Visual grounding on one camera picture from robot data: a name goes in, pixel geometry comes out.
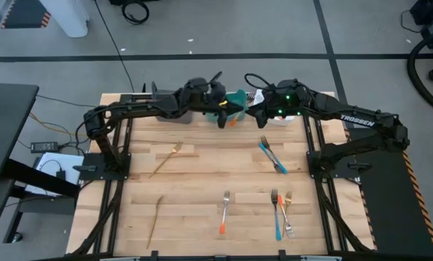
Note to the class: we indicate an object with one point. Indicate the small hazard-striped black mat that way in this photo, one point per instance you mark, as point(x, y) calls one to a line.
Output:
point(24, 14)

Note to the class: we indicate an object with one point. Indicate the grey plastic bin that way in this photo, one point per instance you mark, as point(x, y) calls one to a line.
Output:
point(180, 119)

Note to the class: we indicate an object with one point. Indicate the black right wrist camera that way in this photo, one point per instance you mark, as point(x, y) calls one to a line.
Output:
point(272, 97)

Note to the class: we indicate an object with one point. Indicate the black desk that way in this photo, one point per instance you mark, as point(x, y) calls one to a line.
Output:
point(6, 123)

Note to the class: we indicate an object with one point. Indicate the large hazard-striped black mat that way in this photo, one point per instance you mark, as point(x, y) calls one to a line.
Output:
point(390, 203)

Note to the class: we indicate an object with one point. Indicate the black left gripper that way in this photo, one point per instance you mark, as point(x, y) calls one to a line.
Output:
point(221, 108)

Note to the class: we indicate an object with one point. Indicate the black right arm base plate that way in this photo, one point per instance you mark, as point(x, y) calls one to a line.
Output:
point(346, 174)

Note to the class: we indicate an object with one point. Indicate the black caster wheel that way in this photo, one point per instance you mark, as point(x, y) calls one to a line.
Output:
point(16, 237)

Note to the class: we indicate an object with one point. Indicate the black power adapter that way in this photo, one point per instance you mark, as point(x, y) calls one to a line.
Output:
point(44, 146)

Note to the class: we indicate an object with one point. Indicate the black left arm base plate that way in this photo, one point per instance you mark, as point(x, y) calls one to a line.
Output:
point(89, 175)

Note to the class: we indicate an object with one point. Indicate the gold knife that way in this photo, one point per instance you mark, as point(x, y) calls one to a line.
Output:
point(154, 221)

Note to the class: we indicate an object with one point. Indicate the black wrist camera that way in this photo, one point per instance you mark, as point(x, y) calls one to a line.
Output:
point(218, 92)
point(272, 97)

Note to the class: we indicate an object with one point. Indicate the black desk leg frame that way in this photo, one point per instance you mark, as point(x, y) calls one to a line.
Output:
point(42, 180)

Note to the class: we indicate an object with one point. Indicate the teal plastic bin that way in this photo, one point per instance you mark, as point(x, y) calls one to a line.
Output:
point(238, 97)

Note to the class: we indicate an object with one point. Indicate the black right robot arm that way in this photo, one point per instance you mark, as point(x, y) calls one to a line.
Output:
point(332, 108)

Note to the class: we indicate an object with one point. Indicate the black aluminium table frame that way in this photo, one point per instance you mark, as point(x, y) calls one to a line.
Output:
point(187, 259)

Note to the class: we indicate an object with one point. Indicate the white plastic bin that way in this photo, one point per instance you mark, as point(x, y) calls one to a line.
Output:
point(285, 121)

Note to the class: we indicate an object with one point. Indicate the small black adapter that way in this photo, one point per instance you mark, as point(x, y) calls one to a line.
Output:
point(61, 174)

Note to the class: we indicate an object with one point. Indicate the white paper sheet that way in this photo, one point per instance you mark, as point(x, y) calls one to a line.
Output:
point(53, 161)

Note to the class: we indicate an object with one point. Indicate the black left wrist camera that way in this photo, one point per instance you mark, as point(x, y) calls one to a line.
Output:
point(218, 92)

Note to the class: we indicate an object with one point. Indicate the gold fork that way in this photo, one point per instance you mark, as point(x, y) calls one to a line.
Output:
point(288, 196)
point(177, 146)

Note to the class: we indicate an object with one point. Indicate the white column base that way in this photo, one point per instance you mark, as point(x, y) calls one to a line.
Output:
point(67, 18)

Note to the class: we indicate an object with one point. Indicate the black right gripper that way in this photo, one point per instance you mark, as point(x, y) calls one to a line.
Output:
point(267, 110)

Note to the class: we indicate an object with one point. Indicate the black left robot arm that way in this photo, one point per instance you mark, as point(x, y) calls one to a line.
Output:
point(136, 108)

